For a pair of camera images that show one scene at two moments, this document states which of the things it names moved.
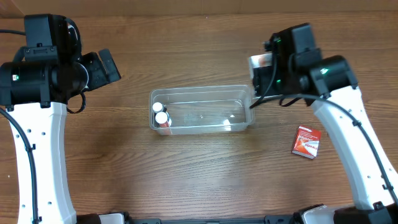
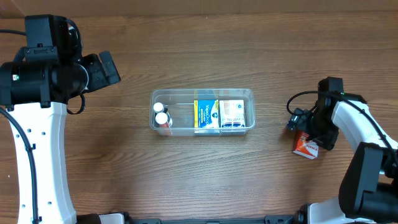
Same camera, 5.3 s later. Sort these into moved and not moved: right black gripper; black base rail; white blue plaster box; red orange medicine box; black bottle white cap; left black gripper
Moved: white blue plaster box; right black gripper
Not moved: left black gripper; black base rail; black bottle white cap; red orange medicine box
